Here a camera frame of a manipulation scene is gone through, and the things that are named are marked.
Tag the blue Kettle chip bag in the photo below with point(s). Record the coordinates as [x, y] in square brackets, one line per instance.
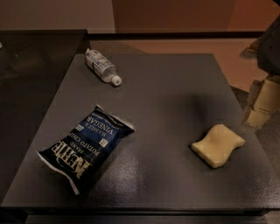
[80, 154]

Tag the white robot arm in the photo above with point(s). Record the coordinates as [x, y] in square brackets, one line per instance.
[263, 102]

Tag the clear plastic water bottle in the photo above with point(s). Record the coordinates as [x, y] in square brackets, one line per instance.
[102, 67]

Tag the yellow sponge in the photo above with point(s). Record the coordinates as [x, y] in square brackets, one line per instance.
[217, 145]

